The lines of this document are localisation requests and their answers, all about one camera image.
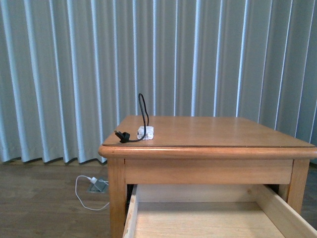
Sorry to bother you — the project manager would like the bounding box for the metal floor outlet box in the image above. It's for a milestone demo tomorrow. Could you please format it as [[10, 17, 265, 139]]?
[[87, 178, 108, 193]]

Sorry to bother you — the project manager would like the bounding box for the grey pleated curtain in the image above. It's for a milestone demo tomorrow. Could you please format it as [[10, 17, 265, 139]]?
[[0, 0, 317, 163]]

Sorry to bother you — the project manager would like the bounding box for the black charger cable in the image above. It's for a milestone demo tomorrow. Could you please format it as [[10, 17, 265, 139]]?
[[114, 93, 150, 144]]

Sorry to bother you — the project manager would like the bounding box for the wooden drawer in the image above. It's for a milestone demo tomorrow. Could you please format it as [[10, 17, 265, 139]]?
[[123, 184, 317, 238]]

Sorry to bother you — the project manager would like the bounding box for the wooden nightstand cabinet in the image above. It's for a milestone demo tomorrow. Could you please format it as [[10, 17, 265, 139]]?
[[99, 116, 317, 238]]

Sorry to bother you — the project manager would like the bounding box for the white charger block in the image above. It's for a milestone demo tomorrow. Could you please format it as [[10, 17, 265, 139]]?
[[137, 126, 154, 140]]

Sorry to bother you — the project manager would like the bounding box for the white floor cable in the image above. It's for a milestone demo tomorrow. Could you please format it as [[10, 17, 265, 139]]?
[[75, 175, 110, 211]]

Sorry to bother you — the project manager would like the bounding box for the white floor plug adapter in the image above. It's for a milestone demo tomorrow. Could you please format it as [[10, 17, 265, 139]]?
[[90, 177, 98, 184]]

